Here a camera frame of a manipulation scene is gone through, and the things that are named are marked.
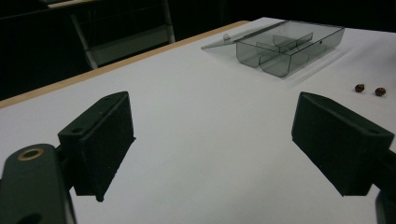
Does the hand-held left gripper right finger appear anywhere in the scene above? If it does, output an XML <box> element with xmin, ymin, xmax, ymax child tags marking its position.
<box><xmin>290</xmin><ymin>91</ymin><xmax>396</xmax><ymax>197</ymax></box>

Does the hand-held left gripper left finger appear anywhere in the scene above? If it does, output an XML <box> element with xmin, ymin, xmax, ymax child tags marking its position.
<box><xmin>57</xmin><ymin>91</ymin><xmax>136</xmax><ymax>203</ymax></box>

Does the clear grey plastic compartment box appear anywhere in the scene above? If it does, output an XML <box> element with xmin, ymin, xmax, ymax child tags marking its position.
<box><xmin>201</xmin><ymin>20</ymin><xmax>346</xmax><ymax>78</ymax></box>

